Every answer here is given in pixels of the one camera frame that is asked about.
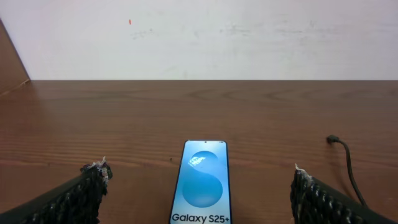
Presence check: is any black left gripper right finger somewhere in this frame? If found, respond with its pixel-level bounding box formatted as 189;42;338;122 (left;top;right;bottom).
290;167;397;224

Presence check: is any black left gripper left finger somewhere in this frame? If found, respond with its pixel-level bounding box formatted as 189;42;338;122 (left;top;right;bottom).
1;157;113;224

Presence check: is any black USB charging cable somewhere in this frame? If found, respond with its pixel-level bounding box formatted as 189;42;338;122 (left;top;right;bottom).
326;134;368;207

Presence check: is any blue Galaxy smartphone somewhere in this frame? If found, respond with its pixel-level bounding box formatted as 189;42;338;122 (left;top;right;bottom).
168;140;233;224

